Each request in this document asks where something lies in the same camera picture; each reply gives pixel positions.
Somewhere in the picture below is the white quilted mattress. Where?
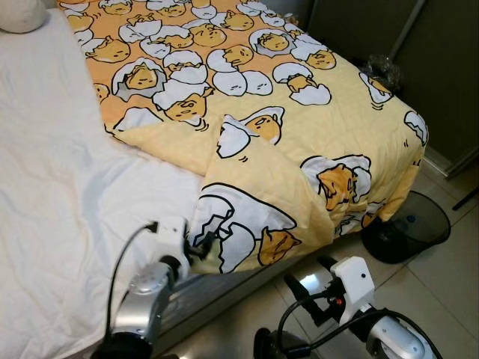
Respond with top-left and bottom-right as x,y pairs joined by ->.
0,6 -> 308,359

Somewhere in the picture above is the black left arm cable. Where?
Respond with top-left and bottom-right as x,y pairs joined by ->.
103,221 -> 160,346

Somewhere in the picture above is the yellow egg print blanket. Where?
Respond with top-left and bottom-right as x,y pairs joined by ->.
57,0 -> 430,277

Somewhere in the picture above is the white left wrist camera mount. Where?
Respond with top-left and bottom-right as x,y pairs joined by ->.
155,216 -> 192,279

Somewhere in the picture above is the clear plastic bag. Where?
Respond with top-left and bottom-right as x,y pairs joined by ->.
365,52 -> 406,92

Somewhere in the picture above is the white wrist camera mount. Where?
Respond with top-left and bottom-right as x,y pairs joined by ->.
155,216 -> 192,279
331,256 -> 376,316

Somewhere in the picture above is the dark grey wardrobe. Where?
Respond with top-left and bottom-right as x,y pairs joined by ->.
305,0 -> 479,179

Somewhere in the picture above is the beige plush toy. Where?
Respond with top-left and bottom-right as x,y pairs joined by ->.
0,0 -> 50,35

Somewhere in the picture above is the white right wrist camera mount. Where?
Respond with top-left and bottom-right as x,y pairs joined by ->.
331,256 -> 376,316

